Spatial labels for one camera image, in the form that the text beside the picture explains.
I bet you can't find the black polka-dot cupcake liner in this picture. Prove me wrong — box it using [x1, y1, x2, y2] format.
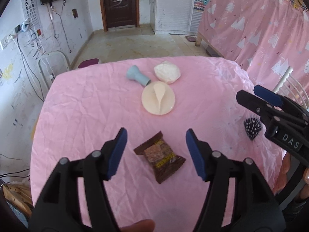
[244, 117, 262, 141]

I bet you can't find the brown snack wrapper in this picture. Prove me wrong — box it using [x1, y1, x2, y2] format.
[134, 131, 186, 184]

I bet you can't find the right hand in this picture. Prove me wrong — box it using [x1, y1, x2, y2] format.
[272, 147, 309, 199]

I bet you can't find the left hand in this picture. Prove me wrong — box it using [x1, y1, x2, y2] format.
[120, 219, 155, 232]

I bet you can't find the pink tree-print curtain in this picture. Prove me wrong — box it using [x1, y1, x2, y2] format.
[198, 0, 308, 89]

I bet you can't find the pink bed sheet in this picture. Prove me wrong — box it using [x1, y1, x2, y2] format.
[30, 56, 282, 231]

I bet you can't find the white louvered wardrobe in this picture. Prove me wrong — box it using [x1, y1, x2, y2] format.
[154, 0, 193, 33]

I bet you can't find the grey-blue plastic funnel cup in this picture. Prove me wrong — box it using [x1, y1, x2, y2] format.
[126, 65, 151, 87]

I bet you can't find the purple white floor scale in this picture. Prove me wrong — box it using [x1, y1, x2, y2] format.
[77, 58, 100, 69]

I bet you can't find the dark brown door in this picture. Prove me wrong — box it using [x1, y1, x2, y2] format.
[100, 0, 140, 31]

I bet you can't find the eye chart poster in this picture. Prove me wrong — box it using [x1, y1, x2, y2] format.
[21, 0, 41, 29]

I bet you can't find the grey metal chair frame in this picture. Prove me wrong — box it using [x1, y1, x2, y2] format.
[37, 50, 70, 89]

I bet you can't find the white wall power strip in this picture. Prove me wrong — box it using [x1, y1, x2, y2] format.
[1, 21, 29, 50]

